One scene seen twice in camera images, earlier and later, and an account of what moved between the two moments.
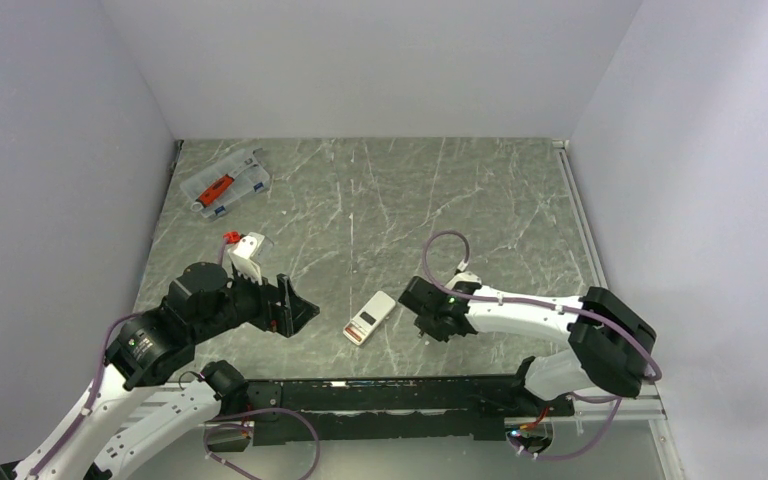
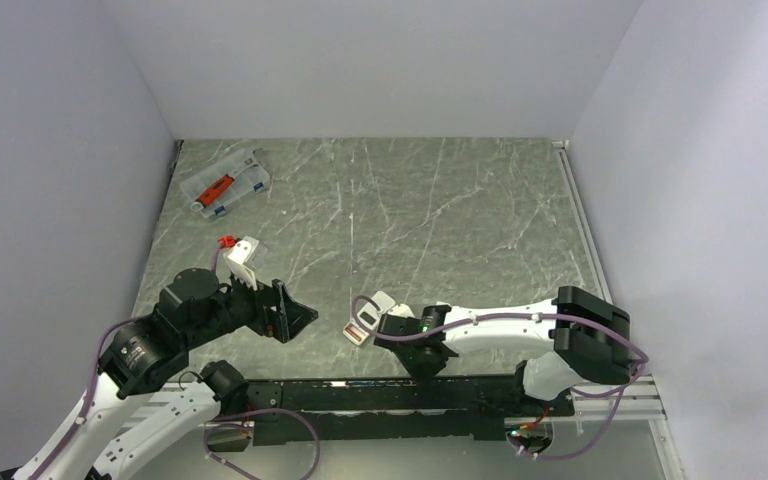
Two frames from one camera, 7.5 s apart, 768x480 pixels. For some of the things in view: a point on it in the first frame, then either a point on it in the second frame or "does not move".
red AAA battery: [357, 337] does not move
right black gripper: [424, 323] → [422, 373]
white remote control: [369, 318] does not move
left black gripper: [299, 309] does not move
